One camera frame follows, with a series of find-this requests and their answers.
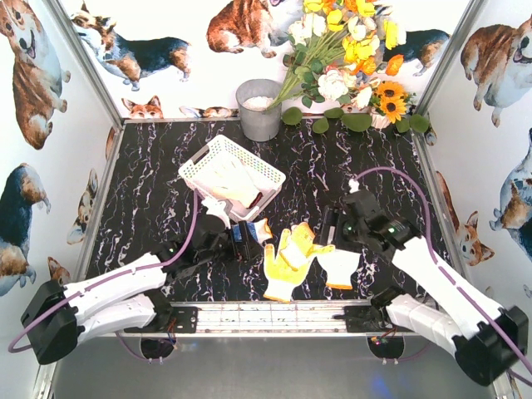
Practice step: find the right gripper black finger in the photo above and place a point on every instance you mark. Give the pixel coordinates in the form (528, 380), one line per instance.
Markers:
(330, 218)
(328, 239)

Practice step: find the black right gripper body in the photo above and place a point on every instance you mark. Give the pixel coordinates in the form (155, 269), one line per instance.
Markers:
(329, 225)

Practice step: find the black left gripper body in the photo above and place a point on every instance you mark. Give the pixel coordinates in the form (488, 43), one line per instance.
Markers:
(242, 241)

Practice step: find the white glove orange cuff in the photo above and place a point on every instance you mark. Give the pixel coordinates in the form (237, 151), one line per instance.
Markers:
(339, 266)

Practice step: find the blue dotted white glove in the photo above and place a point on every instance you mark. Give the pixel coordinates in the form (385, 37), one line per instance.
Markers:
(259, 230)

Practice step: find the yellow dotted white glove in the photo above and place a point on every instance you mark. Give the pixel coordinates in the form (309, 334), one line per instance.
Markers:
(287, 266)

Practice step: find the cream knit glove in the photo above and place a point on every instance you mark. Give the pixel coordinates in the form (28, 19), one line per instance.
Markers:
(231, 181)

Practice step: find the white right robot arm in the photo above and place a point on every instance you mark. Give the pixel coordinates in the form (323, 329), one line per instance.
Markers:
(485, 338)

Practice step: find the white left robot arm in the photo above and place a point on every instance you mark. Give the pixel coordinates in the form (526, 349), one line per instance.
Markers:
(61, 317)

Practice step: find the white perforated storage basket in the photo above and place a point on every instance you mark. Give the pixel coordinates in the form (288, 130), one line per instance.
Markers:
(197, 170)

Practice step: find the grey metal bucket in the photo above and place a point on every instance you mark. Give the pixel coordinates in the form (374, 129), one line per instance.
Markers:
(260, 117)

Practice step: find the artificial flower bouquet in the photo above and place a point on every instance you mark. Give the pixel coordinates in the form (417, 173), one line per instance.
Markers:
(348, 52)

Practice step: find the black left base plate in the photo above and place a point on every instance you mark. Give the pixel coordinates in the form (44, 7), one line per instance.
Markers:
(183, 320)

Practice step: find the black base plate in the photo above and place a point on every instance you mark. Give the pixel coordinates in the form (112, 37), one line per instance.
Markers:
(183, 320)
(362, 319)

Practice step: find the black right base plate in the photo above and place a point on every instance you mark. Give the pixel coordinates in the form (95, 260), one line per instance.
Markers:
(362, 319)

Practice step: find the aluminium front rail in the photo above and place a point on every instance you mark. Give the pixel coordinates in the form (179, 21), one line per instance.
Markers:
(265, 318)

